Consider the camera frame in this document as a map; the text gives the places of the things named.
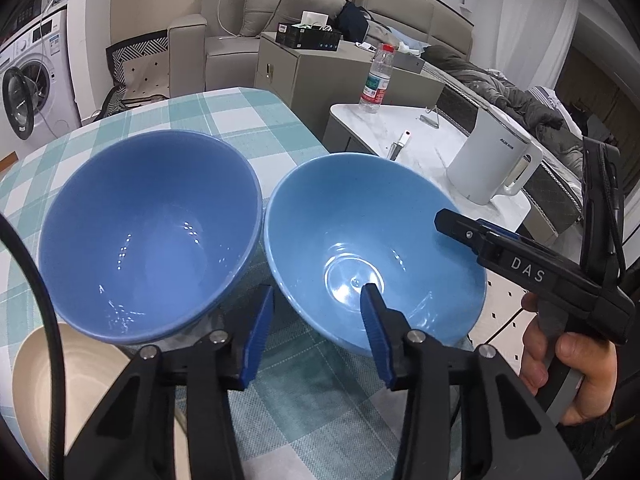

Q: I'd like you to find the patterned black white cushion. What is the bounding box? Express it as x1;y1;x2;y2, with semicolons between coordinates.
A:
105;32;171;118

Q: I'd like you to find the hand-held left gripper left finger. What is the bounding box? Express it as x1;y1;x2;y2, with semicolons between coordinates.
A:
62;284;276;480

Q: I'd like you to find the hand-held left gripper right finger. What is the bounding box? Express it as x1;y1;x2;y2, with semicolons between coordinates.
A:
360;282;583;480

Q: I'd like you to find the person's right hand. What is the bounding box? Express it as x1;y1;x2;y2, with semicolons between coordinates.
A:
519;291;620;427

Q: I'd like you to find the black cable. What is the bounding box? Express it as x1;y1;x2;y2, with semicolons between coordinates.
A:
0;212;68;480

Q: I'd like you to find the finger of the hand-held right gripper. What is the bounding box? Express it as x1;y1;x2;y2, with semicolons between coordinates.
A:
434;209;501;261
475;218;523;243

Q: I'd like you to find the white washing machine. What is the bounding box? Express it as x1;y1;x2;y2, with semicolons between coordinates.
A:
0;0;83;161

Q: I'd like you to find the black box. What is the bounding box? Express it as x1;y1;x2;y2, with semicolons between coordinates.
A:
276;22;343;52

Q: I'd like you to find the large dark blue bowl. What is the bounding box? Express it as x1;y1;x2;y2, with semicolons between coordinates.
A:
39;130;263;346

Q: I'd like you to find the small white lighter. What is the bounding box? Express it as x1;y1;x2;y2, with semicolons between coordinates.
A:
387;130;412;161

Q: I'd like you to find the light blue bowl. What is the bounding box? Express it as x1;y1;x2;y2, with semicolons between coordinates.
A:
263;152;488;359

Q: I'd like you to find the teal checked tablecloth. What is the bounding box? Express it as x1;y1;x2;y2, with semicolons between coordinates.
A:
0;87;481;480

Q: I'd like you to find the black jacket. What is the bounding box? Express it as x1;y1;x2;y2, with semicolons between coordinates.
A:
334;0;373;36

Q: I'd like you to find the grey side cabinet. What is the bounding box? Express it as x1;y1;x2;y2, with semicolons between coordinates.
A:
254;32;446;148

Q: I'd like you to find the dark grey blanket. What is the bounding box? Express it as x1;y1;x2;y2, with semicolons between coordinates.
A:
425;45;586;161

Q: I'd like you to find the clear water bottle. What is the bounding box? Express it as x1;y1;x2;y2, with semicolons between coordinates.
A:
359;43;397;114

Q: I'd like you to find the grey sofa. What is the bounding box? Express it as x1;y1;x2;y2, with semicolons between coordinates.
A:
167;0;473;101

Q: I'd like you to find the white curtain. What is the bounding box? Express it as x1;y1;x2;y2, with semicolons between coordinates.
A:
470;0;581;91

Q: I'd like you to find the white marble side table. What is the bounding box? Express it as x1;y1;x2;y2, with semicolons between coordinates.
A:
322;104;531;241

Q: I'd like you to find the cream round plate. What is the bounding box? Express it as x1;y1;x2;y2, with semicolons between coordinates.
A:
12;323;188;480

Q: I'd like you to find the white electric kettle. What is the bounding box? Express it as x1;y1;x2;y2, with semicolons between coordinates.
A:
446;109;543;206

